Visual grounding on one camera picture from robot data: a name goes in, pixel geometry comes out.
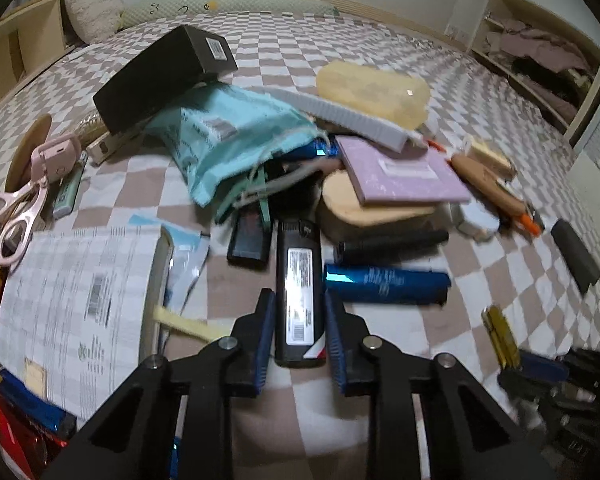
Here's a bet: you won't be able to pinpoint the yellow tissue packet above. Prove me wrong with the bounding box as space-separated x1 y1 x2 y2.
466 136 517 181

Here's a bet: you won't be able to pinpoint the blue plastic lighter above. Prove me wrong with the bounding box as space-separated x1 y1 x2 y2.
0 369 77 437

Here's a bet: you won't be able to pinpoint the black rectangular lighter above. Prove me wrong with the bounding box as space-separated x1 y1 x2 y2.
226 205 272 267

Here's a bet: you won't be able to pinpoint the brown wooden disc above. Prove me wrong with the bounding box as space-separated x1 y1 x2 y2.
4 113 54 196

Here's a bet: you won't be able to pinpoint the woven straw item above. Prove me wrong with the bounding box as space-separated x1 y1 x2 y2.
79 111 107 142

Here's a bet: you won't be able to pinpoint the green long bolster pillow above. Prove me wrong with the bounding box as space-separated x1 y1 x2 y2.
119 0 342 29

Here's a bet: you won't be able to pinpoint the small blue shiny lighter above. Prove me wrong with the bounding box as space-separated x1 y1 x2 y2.
296 136 342 159

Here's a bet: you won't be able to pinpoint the white ridged bar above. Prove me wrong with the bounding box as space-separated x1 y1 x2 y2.
260 86 417 154

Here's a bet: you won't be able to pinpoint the pale yellow strip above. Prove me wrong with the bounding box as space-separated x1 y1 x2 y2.
151 304 234 341

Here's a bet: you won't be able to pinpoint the black slim tube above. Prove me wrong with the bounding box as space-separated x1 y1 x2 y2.
334 229 451 267

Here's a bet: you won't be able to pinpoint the pile of clothes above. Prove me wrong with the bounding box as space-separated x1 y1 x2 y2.
482 16 599 108

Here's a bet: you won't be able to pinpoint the red packet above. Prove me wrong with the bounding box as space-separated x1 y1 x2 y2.
0 379 68 480

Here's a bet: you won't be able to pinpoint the teal face mask pack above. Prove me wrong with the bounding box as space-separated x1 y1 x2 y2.
141 84 327 209

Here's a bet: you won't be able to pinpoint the blue metallic lighter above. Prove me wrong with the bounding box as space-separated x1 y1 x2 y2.
323 263 452 307

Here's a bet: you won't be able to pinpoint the black foam cylinder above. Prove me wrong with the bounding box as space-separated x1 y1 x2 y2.
550 218 600 297

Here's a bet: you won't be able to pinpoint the round cork coaster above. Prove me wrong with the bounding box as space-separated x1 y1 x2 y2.
450 152 531 217

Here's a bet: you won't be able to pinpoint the tan oval wooden board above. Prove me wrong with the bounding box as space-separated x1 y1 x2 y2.
319 169 440 229

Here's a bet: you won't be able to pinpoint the pink scissors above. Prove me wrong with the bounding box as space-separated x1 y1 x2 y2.
0 176 49 267

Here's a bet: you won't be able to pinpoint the black white-label lighter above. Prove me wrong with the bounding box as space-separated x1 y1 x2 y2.
274 218 327 368

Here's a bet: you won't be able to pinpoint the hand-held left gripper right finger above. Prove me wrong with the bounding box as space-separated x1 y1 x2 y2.
322 287 556 480

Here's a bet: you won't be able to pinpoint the wooden closet shelf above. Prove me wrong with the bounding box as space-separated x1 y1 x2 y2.
466 0 600 147

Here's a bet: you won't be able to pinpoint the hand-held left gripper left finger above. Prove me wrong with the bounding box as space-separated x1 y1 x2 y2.
37 287 277 480

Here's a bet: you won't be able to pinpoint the clear yellow lighter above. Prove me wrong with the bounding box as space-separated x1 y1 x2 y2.
481 304 522 370

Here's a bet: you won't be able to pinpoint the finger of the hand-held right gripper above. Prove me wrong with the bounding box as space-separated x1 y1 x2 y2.
519 351 570 382
497 369 543 406

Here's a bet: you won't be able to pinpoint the light blue packet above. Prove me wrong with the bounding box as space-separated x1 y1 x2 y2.
129 214 212 312

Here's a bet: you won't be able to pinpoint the wooden bedside shelf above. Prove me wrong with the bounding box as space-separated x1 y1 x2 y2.
0 0 78 128

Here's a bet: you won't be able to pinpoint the checkered bedsheet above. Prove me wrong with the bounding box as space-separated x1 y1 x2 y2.
0 12 600 480

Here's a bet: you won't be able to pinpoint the orange lighter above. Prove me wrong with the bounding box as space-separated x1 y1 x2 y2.
509 209 547 237

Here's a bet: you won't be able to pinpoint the white printed paper packet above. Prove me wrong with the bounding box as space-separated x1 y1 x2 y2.
0 224 175 422

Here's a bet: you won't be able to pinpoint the black cardboard box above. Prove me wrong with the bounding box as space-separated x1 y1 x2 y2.
91 24 239 137

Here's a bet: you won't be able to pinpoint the green face mask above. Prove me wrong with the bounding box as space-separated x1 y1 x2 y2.
214 157 301 227

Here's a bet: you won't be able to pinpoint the white fluffy pillow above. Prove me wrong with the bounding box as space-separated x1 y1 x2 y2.
62 0 124 46

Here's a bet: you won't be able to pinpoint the cream small box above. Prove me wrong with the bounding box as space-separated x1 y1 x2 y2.
86 127 146 166

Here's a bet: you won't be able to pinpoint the pink eyelash curler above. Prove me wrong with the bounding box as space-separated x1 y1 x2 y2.
29 132 84 187

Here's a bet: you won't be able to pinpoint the light green lighter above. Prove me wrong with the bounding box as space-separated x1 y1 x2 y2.
51 151 89 219

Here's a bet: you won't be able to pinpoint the purple notebook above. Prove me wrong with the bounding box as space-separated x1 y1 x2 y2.
335 135 474 207

